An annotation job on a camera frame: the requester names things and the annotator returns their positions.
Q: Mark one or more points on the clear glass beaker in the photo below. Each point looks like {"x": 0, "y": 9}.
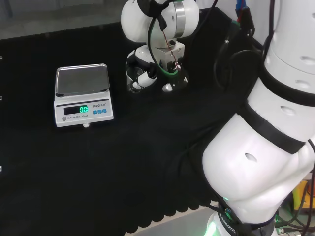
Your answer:
{"x": 130, "y": 82}

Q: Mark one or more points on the black bench cloth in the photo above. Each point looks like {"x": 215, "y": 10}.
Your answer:
{"x": 98, "y": 172}

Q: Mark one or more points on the pale base board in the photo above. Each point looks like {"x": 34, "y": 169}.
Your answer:
{"x": 172, "y": 223}

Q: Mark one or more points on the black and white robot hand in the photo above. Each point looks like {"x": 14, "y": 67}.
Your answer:
{"x": 169, "y": 55}

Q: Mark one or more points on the yellow stop button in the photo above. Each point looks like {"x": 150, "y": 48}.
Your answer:
{"x": 301, "y": 194}

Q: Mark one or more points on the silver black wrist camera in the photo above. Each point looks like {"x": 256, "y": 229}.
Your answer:
{"x": 177, "y": 81}

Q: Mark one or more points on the white electronic balance steel pan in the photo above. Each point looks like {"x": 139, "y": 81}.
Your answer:
{"x": 82, "y": 103}

